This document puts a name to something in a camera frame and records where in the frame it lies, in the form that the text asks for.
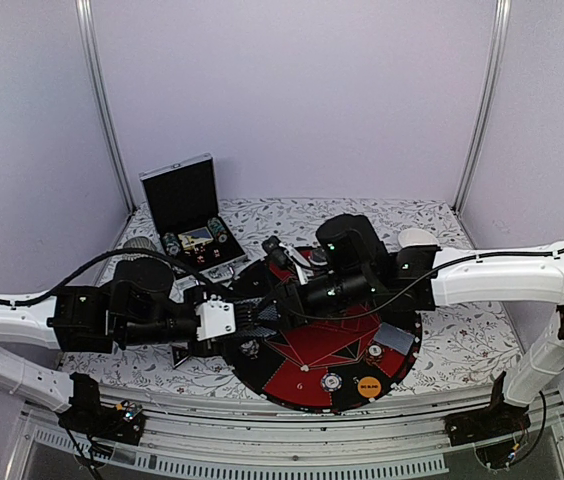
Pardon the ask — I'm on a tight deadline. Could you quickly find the left aluminium frame post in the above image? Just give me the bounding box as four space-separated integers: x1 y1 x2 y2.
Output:
75 0 136 214

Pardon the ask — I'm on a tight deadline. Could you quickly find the orange big blind button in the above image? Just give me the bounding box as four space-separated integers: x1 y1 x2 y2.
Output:
357 376 382 399

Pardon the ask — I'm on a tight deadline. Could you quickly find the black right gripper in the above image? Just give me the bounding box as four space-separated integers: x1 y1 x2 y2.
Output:
249 267 374 332

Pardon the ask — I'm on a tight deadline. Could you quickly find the black triangular card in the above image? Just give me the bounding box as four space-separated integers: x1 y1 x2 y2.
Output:
171 345 190 369

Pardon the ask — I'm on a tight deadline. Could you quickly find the aluminium frame post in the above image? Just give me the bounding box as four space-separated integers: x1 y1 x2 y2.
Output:
452 0 512 217
75 0 136 214

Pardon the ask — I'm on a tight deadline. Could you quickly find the aluminium front rail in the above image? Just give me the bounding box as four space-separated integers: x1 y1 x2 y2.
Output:
6 387 564 479

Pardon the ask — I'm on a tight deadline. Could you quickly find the round red black poker mat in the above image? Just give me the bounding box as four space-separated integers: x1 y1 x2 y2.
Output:
223 259 422 413

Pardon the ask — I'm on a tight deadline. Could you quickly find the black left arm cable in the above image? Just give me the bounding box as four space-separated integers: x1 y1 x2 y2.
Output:
0 249 233 309

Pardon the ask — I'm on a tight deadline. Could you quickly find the left poker chip row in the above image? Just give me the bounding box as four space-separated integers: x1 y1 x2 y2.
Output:
162 232 182 256

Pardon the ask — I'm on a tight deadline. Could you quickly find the right aluminium frame post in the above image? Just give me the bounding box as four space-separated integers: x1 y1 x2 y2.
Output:
452 0 512 217

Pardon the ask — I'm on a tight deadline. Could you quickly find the red dice set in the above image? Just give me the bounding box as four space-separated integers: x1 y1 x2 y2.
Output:
188 247 221 266

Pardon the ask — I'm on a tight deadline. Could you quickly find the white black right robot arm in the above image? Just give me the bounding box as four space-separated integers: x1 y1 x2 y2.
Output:
274 214 564 436

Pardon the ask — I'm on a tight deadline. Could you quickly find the white ceramic bowl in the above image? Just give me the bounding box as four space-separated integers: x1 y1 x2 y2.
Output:
397 228 440 249

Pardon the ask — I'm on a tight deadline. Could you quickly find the striped grey cup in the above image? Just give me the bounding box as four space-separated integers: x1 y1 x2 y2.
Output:
123 236 157 251

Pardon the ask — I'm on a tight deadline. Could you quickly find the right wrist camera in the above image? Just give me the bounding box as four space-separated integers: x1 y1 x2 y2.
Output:
262 236 310 285

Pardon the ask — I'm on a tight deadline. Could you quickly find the aluminium poker chip case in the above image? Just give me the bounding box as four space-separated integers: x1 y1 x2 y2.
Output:
140 153 247 283

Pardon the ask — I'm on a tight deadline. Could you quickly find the single blue playing card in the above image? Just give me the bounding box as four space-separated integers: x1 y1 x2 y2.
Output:
373 323 415 356

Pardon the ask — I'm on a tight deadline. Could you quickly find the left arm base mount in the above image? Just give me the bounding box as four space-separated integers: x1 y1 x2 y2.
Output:
58 373 146 446

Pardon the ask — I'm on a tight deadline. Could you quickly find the boxed playing card deck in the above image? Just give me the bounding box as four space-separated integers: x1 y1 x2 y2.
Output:
178 227 214 250

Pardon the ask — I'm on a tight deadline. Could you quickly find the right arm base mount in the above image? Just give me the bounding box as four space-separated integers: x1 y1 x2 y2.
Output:
444 400 530 470

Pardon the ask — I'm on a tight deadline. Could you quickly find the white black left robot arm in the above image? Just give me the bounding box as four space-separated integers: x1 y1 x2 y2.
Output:
0 257 237 434

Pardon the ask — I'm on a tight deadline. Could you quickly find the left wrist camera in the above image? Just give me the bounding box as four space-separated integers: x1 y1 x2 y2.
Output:
195 296 237 341

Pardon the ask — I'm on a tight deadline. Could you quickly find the red poker chip stack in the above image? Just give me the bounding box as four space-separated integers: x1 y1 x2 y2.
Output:
364 343 384 365

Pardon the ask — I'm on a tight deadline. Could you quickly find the right poker chip row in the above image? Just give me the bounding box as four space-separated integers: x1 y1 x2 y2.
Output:
207 217 229 243

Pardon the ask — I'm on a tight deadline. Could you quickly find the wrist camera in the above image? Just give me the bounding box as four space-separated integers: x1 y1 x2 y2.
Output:
262 236 310 285
195 296 237 341

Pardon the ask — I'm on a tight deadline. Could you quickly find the clear dealer button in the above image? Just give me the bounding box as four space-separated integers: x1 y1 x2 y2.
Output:
309 249 327 265

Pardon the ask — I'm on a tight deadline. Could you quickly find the poker chip row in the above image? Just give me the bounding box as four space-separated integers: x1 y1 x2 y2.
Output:
162 232 182 256
207 217 229 243

